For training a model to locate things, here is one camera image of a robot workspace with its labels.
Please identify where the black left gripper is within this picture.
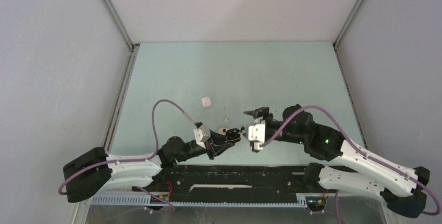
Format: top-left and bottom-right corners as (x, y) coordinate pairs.
(175, 128), (235, 163)

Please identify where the black gold-trimmed charging case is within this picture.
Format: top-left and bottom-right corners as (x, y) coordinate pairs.
(225, 128), (242, 143)

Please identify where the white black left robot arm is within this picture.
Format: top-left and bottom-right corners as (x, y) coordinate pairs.
(59, 128), (241, 203)

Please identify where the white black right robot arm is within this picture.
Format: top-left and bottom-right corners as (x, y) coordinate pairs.
(245, 105), (431, 218)

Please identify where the pink charging case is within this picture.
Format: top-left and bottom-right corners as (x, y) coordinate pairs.
(201, 96), (212, 107)

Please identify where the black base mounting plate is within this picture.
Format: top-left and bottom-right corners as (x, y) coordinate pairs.
(145, 165), (335, 203)

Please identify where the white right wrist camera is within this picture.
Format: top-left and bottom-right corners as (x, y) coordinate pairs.
(248, 122), (266, 153)

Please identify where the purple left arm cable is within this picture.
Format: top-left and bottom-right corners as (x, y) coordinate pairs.
(58, 99), (203, 196)

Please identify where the grey slotted cable duct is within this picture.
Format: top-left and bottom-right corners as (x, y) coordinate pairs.
(90, 194), (307, 208)

